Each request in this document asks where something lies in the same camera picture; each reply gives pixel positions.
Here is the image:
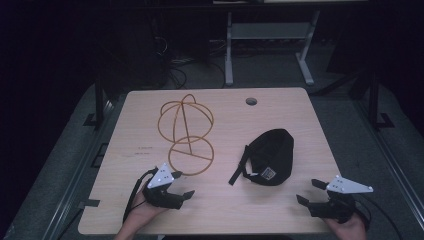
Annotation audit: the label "black table edge clip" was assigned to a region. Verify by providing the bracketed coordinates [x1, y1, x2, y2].
[78, 198, 101, 210]

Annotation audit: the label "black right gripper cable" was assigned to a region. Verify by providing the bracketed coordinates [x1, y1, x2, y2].
[352, 194, 405, 240]

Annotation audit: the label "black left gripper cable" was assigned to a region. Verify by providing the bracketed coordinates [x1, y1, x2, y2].
[122, 167, 159, 224]

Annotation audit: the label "black cap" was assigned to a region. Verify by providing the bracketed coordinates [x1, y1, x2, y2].
[228, 128, 295, 187]

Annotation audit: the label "person's right hand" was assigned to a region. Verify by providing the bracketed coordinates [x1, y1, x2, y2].
[324, 212, 368, 240]

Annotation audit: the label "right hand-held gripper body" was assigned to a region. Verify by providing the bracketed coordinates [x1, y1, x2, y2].
[307, 175, 375, 224]

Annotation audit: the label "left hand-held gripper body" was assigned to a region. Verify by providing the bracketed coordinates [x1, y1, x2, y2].
[142, 162, 185, 211]

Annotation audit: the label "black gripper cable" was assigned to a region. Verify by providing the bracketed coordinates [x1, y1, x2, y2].
[122, 167, 159, 224]
[352, 194, 405, 240]

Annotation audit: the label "black floor cables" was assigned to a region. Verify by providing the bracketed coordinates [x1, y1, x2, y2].
[153, 34, 228, 90]

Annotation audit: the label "grey metal stand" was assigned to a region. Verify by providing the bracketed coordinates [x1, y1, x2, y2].
[224, 9, 322, 87]

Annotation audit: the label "black frame post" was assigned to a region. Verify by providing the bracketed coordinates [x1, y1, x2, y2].
[367, 70, 396, 131]
[83, 75, 106, 130]

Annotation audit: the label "golden wire hat stand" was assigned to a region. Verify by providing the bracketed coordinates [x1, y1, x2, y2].
[157, 93, 215, 177]

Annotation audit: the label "metal floor rail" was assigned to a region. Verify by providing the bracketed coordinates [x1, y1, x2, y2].
[42, 99, 116, 240]
[353, 99, 424, 231]

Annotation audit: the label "person's left hand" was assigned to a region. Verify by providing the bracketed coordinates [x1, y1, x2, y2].
[124, 190, 168, 235]

